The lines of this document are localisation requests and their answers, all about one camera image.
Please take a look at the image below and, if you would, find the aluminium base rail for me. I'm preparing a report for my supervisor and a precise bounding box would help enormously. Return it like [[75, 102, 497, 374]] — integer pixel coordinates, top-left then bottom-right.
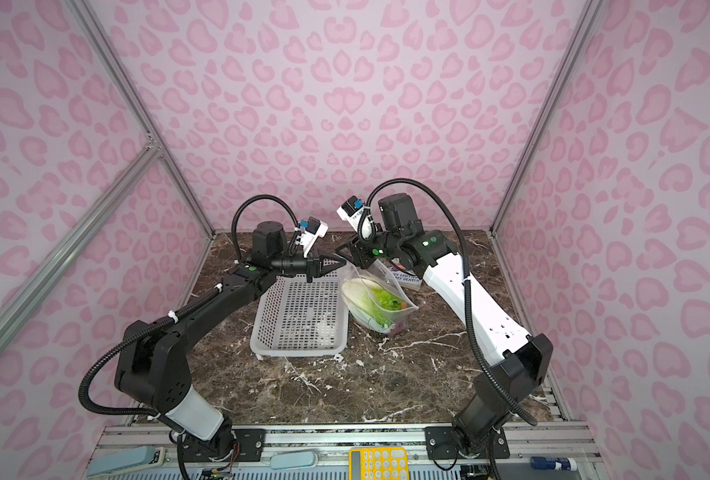
[[84, 421, 602, 480]]

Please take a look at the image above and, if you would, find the grey remote left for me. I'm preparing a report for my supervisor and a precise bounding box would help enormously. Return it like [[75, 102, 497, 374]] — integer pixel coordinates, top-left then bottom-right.
[[85, 446, 166, 479]]

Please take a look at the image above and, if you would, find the clear zip top bag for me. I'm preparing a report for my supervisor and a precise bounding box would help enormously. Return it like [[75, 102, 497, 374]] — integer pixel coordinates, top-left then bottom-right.
[[340, 260, 418, 335]]

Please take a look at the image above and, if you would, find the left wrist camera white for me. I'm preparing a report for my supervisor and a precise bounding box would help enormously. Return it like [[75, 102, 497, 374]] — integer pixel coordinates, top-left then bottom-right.
[[296, 216, 328, 258]]

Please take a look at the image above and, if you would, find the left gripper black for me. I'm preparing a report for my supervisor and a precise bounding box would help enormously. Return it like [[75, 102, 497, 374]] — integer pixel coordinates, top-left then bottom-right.
[[271, 247, 347, 285]]

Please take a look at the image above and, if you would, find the yellow calculator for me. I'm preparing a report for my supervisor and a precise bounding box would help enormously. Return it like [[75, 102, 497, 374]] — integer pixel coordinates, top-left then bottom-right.
[[348, 446, 410, 480]]

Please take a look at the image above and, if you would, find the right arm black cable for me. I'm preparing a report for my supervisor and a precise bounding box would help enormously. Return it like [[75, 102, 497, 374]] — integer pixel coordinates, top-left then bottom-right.
[[357, 177, 539, 427]]

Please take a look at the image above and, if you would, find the Treehouse paperback book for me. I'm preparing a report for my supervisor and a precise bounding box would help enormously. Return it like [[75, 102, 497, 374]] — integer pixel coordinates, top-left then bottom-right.
[[389, 267, 422, 291]]

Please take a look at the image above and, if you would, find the white perforated plastic basket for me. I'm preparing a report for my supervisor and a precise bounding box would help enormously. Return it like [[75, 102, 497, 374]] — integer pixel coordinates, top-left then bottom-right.
[[250, 271, 348, 358]]

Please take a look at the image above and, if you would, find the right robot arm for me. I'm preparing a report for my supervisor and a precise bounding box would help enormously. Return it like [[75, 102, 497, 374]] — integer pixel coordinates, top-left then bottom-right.
[[337, 193, 553, 459]]

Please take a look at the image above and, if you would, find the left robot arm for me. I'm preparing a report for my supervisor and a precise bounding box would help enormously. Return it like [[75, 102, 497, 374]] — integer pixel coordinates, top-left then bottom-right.
[[115, 221, 346, 460]]

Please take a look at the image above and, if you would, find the green white toy cabbage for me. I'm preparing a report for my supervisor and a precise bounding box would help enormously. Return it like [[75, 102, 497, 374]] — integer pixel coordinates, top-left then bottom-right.
[[341, 278, 417, 334]]

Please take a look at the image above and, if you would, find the aluminium frame strut left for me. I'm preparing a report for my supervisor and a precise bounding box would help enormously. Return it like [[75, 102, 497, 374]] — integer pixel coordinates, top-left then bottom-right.
[[0, 141, 159, 355]]

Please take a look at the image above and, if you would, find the blue white marker pen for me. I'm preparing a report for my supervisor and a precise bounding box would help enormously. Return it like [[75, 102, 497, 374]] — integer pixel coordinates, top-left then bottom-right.
[[529, 456, 578, 471]]

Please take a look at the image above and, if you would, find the light blue oval case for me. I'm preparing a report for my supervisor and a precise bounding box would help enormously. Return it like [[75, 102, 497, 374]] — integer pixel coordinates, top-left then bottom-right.
[[270, 450, 318, 471]]

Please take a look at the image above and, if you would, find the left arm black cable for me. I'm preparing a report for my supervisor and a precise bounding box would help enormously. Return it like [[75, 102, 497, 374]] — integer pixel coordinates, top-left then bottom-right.
[[77, 193, 302, 418]]

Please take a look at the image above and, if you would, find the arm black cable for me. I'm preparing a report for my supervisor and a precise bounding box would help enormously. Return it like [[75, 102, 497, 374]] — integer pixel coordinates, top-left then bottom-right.
[[77, 193, 302, 418], [357, 177, 539, 427]]

